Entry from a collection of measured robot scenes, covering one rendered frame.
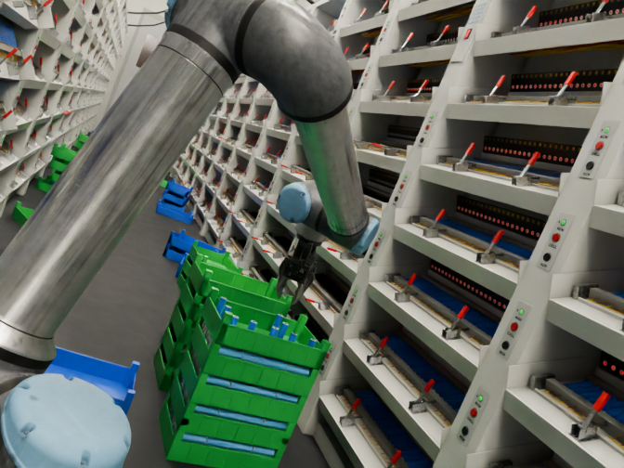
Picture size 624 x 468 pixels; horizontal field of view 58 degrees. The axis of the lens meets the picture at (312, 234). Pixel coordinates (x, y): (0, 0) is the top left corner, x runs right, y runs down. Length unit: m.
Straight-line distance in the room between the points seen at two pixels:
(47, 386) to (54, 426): 0.07
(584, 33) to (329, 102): 0.84
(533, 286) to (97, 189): 0.87
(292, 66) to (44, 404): 0.50
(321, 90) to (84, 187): 0.33
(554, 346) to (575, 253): 0.20
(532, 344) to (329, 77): 0.71
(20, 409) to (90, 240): 0.22
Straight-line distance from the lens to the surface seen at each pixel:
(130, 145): 0.77
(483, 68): 1.89
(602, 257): 1.28
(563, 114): 1.41
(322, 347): 1.50
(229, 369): 1.45
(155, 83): 0.79
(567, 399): 1.22
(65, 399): 0.75
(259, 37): 0.77
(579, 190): 1.26
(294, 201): 1.27
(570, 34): 1.54
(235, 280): 1.96
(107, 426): 0.74
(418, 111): 1.98
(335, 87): 0.79
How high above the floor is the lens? 0.79
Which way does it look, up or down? 6 degrees down
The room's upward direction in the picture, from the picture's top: 23 degrees clockwise
